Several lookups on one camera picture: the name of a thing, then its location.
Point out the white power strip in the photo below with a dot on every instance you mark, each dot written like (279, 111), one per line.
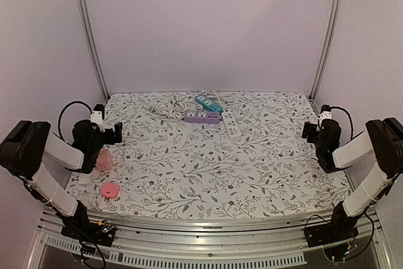
(231, 126)

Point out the pink plug adapter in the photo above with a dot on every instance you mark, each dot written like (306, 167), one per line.
(110, 191)

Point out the teal power strip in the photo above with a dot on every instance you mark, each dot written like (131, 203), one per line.
(208, 104)

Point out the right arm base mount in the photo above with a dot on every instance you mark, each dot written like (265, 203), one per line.
(323, 234)

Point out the aluminium frame post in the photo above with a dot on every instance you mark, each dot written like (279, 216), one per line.
(92, 48)
(326, 48)

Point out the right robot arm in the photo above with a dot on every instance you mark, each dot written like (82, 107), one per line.
(379, 146)

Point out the light pink cube socket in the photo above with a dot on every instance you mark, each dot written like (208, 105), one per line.
(104, 161)

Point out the right aluminium frame post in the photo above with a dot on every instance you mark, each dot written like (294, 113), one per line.
(326, 48)

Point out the purple power strip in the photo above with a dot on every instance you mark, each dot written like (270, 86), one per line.
(192, 116)

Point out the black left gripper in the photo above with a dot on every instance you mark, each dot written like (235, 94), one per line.
(111, 140)

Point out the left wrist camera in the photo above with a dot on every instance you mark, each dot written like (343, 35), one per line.
(98, 114)

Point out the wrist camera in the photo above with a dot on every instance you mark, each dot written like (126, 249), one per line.
(325, 114)
(98, 114)

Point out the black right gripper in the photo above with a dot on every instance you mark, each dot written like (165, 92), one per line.
(310, 131)

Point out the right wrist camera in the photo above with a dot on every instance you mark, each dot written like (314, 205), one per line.
(325, 114)

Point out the aluminium front rail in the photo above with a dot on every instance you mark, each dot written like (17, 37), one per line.
(270, 242)

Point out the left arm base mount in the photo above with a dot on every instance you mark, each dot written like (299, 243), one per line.
(100, 233)

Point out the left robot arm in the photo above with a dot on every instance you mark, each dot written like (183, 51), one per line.
(23, 150)

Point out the white plug adapter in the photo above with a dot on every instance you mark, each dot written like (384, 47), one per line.
(83, 179)

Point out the left aluminium frame post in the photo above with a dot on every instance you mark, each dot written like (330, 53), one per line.
(92, 48)

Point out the floral patterned table mat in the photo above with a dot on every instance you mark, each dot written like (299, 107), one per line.
(172, 169)

